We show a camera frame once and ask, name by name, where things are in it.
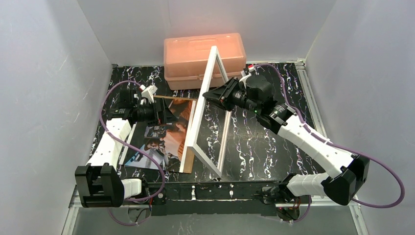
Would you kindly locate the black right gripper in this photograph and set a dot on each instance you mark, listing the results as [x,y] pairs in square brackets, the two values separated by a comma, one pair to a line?
[231,94]

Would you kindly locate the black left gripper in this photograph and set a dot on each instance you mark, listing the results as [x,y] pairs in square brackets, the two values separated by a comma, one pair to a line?
[159,111]

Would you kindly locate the printed photo with white border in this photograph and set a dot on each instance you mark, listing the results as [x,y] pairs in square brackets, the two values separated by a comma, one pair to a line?
[148,140]

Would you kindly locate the white wooden picture frame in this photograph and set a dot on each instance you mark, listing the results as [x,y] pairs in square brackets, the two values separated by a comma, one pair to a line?
[216,169]

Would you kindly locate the brown cardboard backing board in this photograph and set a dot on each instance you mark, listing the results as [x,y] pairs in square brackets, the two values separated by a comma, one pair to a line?
[177,137]

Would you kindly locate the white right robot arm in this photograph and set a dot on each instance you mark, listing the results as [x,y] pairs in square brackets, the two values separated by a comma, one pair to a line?
[344,172]

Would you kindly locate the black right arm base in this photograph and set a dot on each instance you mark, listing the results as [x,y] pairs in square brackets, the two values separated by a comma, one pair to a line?
[281,195]

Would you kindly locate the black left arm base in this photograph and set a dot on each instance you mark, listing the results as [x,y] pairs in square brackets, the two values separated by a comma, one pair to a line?
[136,191]

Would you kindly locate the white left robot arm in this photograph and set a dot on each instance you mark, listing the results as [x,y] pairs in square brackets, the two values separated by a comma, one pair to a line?
[97,182]

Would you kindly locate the translucent orange plastic box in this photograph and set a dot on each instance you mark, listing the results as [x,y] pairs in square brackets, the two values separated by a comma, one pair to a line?
[185,58]

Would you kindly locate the aluminium right side rail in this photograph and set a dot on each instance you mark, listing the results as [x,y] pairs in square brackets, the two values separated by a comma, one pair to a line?
[300,66]

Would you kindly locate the aluminium rail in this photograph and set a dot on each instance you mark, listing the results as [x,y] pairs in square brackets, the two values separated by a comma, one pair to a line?
[315,201]
[300,66]

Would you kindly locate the aluminium front rail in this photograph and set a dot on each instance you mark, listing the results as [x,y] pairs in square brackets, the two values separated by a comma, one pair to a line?
[315,201]

